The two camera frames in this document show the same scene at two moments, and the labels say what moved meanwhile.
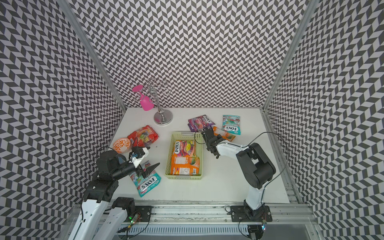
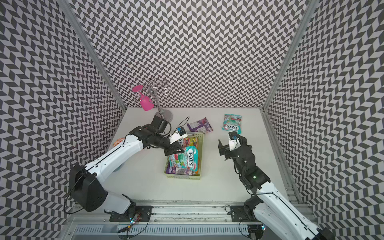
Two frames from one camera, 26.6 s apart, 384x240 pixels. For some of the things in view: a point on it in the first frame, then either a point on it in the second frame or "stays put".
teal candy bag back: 231,124 stays put
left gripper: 148,170 -> 175,146
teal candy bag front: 145,185 -> 188,159
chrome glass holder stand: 162,117 stays put
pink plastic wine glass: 147,104 stays put
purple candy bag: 196,124 -> 180,171
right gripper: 219,137 -> 225,148
